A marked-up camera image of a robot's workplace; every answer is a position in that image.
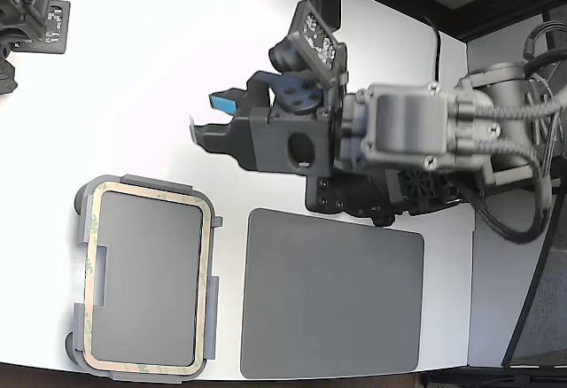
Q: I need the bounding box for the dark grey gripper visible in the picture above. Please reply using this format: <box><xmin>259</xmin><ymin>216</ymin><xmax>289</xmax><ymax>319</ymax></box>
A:
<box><xmin>189</xmin><ymin>71</ymin><xmax>346</xmax><ymax>177</ymax></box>

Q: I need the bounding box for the tan rectangular adhesive frame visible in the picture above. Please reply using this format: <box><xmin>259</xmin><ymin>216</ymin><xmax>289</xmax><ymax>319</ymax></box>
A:
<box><xmin>82</xmin><ymin>180</ymin><xmax>216</xmax><ymax>374</ymax></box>

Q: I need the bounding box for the grey holder with black legs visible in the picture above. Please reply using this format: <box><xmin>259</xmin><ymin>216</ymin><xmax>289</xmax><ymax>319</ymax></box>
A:
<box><xmin>65</xmin><ymin>174</ymin><xmax>223</xmax><ymax>383</ymax></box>

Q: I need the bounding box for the flat grey rectangular plate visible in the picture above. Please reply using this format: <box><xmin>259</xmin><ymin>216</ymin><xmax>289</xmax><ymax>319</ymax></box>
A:
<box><xmin>239</xmin><ymin>207</ymin><xmax>426</xmax><ymax>380</ymax></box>

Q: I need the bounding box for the dark board with labels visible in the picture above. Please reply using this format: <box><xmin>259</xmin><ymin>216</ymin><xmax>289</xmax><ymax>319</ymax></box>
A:
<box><xmin>42</xmin><ymin>0</ymin><xmax>73</xmax><ymax>56</ymax></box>

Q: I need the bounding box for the black shelf structure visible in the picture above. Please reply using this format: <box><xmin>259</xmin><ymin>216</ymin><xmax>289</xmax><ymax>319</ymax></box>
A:
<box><xmin>340</xmin><ymin>0</ymin><xmax>567</xmax><ymax>44</ymax></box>

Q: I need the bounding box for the black diagonal bar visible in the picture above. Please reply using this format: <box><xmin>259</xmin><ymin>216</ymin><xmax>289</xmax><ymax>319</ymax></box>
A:
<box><xmin>501</xmin><ymin>219</ymin><xmax>567</xmax><ymax>368</ymax></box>

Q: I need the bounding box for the wrist camera with circuit board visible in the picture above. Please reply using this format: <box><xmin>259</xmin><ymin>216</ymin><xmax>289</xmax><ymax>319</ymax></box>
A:
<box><xmin>268</xmin><ymin>0</ymin><xmax>349</xmax><ymax>92</ymax></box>

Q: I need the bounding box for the thin black cable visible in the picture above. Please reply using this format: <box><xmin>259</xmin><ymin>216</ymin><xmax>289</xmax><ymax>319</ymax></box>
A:
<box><xmin>415</xmin><ymin>10</ymin><xmax>444</xmax><ymax>84</ymax></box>

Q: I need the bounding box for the grey braided cable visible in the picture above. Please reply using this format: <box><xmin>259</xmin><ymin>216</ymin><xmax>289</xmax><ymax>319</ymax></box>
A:
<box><xmin>460</xmin><ymin>92</ymin><xmax>567</xmax><ymax>122</ymax></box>
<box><xmin>476</xmin><ymin>137</ymin><xmax>555</xmax><ymax>247</ymax></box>

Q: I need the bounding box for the black cable bundle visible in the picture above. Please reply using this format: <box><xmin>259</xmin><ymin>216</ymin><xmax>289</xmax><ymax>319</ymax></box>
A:
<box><xmin>522</xmin><ymin>19</ymin><xmax>567</xmax><ymax>97</ymax></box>

